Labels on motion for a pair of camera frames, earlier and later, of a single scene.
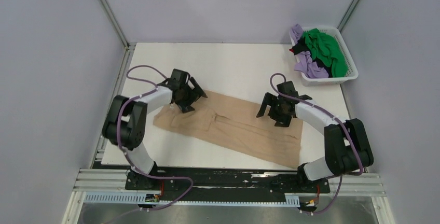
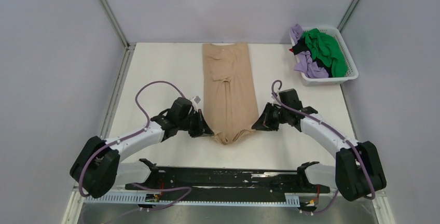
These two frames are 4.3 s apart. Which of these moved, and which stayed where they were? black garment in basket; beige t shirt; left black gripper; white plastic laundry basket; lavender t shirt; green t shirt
Moved: left black gripper; beige t shirt
Stayed: green t shirt; white plastic laundry basket; black garment in basket; lavender t shirt
